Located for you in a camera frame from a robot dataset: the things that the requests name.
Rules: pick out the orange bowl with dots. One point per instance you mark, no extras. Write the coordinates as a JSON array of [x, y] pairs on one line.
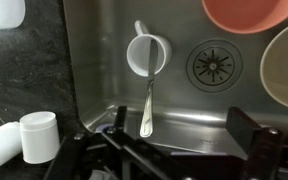
[[247, 15]]

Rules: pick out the stainless steel sink basin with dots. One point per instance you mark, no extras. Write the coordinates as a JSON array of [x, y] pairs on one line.
[[97, 60]]

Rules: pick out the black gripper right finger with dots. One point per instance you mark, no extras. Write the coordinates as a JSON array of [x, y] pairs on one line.
[[247, 128]]

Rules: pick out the translucent plastic cup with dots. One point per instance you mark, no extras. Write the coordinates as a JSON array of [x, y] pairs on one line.
[[2, 13]]

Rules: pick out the white ceramic mug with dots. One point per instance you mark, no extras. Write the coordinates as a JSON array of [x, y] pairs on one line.
[[0, 146], [39, 140], [139, 55]]

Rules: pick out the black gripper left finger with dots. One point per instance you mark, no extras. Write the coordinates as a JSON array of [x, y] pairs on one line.
[[120, 118]]

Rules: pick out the round sink drain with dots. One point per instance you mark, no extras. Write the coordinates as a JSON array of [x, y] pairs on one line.
[[214, 65]]

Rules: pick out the beige bowl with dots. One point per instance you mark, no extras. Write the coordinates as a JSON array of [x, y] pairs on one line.
[[284, 70]]

